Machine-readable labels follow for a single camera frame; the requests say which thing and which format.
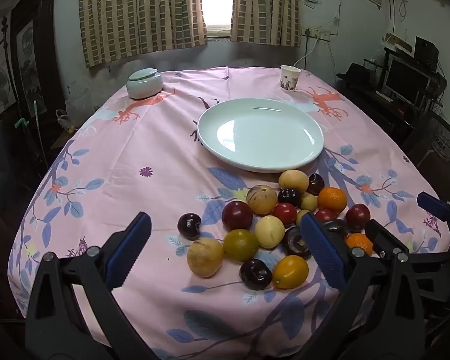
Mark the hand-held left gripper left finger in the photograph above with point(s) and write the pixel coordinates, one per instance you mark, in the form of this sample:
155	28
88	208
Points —
129	251

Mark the black hat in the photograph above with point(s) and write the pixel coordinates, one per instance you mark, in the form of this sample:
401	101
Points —
356	73

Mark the green-yellow tomato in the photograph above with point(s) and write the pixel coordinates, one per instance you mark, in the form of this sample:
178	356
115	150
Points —
241	245

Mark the dark red cherry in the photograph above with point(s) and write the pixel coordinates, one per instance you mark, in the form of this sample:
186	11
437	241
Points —
189	227
315	183
288	196
255	274

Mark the dark framed picture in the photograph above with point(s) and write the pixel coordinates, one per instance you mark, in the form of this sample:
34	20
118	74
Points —
32	63

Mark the pale yellow round fruit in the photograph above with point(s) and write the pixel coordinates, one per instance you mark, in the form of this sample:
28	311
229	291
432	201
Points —
269	231

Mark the dark water chestnut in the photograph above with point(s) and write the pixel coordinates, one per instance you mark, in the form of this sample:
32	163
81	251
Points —
337	227
295	243

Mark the green plastic hook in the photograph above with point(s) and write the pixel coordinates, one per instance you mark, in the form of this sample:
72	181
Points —
22	122

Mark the orange-yellow tomato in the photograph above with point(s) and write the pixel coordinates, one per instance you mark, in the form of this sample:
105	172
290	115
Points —
290	272

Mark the orange tangerine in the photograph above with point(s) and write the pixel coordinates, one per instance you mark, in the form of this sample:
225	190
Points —
332	199
358	242

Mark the printed paper cup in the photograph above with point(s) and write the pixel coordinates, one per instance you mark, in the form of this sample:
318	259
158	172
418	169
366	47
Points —
290	78

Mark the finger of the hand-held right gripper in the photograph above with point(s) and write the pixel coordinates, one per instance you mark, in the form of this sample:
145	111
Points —
433	203
378	234

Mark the white lidded ceramic jar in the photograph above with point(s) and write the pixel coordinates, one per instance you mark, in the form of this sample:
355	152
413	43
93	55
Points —
144	84

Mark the white oval plate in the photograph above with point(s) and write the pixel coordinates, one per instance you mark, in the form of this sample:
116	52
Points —
260	135

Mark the red cherry tomato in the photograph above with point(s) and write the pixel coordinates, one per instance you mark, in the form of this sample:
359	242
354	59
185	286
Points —
284	213
325	214

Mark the black speaker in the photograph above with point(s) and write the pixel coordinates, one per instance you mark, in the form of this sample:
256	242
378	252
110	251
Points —
425	50

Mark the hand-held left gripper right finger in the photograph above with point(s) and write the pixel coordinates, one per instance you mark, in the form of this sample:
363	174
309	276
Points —
322	247

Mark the white wall socket strip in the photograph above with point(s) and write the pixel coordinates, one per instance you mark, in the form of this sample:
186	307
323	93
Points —
317	33

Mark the tan box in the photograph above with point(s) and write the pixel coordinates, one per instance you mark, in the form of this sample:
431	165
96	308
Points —
397	41

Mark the striped pepino melon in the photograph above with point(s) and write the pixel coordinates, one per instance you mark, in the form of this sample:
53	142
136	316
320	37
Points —
261	200

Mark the clear plastic bag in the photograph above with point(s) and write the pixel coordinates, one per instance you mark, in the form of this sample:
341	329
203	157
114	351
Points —
65	120

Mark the wide checked curtain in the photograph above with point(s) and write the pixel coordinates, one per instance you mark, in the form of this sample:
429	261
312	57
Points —
135	7

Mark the computer monitor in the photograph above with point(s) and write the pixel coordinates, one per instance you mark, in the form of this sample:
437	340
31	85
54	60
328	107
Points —
405	78

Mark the pink floral tablecloth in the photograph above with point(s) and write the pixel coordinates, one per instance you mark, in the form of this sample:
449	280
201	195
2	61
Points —
135	138

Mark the black computer desk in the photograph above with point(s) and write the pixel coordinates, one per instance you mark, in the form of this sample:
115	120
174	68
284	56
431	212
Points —
390	116

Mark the tan passion fruit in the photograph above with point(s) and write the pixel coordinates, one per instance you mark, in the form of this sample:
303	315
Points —
205	257

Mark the narrow checked curtain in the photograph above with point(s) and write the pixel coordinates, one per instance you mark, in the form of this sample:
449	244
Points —
266	7

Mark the bright window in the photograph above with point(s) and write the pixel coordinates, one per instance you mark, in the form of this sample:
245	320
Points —
217	0

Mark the red plum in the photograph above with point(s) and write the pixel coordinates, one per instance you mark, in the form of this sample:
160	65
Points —
237	215
357	217

